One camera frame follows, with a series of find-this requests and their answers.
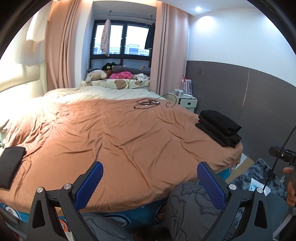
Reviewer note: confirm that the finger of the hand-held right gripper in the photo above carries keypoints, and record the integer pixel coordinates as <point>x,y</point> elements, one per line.
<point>276,153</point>

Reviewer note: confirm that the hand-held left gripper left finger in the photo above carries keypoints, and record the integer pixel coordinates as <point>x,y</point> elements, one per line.
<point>89,183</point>

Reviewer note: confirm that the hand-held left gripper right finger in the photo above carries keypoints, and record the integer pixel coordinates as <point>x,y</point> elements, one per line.
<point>210,183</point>

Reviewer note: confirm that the black pants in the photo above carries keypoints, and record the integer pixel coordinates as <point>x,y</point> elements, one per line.
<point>219,120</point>

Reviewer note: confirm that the person's right hand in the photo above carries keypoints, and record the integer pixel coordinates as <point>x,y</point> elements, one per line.
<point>291,197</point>

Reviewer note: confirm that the dark shaggy rug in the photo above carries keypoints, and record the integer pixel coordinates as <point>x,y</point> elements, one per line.
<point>254,171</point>

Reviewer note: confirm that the person's right leg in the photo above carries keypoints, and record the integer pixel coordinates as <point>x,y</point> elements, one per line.
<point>189,208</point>

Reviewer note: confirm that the person's leg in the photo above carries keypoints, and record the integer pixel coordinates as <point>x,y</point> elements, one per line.
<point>104,227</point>
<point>189,208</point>

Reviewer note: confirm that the flat cardboard sheet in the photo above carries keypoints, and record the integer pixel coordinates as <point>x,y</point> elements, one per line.
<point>240,166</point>

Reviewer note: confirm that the white and blue bag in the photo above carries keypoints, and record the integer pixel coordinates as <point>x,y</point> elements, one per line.
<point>257,185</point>

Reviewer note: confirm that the folded black garment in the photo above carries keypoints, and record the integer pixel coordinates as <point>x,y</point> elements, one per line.
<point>11,166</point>
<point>226,140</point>

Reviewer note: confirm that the person's left leg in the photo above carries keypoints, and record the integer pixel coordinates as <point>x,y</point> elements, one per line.
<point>104,227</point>

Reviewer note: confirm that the blue cartoon bed sheet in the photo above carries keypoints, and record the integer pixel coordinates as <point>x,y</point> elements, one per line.
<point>129,213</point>

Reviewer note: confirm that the bed with orange blanket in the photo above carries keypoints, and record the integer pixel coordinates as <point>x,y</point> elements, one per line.
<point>127,139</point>

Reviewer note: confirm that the white nightstand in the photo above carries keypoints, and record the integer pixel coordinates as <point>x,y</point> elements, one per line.
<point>188,104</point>

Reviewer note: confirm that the cream duvet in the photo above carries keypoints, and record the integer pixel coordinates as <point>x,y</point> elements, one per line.
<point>97,92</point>

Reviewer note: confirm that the white power strip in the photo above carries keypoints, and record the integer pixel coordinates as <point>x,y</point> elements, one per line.
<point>186,94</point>

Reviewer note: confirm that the striped gift bag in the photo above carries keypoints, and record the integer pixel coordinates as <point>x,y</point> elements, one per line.
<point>186,84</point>

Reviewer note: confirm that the pile of plush toys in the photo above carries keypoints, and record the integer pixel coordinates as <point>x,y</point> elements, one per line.
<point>119,83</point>

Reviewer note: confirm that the beige plush toy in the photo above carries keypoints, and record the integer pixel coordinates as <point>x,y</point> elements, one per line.
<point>96,75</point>

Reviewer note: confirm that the pink plush toy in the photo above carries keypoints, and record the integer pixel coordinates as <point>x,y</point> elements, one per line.
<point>122,75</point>

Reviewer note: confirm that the spotted white plush toy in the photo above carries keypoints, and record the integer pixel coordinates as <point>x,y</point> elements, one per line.
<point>141,78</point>

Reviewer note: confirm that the black plush toy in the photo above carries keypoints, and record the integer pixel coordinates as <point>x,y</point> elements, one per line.
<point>107,67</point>

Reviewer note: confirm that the grey plush toy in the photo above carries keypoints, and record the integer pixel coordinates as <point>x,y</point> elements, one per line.
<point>129,69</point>

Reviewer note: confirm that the white padded headboard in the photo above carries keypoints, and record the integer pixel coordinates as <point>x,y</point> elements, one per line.
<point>20,81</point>

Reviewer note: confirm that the pink curtain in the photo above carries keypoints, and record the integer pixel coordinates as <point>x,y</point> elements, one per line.
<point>64,46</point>
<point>168,46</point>

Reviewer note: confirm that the hanging floral garment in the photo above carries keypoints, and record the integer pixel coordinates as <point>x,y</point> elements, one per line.
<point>105,39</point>

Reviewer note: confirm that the black framed window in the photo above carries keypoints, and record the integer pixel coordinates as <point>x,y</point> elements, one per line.
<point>134,37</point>

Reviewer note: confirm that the hanging black garment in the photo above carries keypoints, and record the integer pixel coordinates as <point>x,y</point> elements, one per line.
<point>149,37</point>

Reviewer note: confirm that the white hanging cloth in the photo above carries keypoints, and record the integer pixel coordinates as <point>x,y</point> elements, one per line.
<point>35,30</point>

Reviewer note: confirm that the ceiling spot light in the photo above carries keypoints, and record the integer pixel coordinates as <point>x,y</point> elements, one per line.
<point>198,9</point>

